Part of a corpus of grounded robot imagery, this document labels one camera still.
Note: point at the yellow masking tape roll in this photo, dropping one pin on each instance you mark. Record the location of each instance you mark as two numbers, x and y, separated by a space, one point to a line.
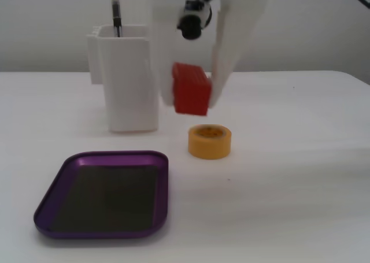
209 147

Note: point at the black clear ballpoint pen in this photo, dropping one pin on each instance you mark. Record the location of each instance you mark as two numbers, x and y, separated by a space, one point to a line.
116 11

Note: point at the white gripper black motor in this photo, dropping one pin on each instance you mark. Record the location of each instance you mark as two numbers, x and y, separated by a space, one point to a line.
231 47

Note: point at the purple metal tray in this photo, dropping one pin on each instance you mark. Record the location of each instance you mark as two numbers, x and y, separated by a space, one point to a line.
107 199

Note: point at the white plastic container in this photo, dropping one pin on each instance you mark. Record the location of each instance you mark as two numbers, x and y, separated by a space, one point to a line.
127 86

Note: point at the red rectangular cube block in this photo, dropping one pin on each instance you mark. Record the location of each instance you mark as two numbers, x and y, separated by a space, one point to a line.
190 92

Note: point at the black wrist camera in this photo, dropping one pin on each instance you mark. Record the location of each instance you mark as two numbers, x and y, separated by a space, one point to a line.
192 23

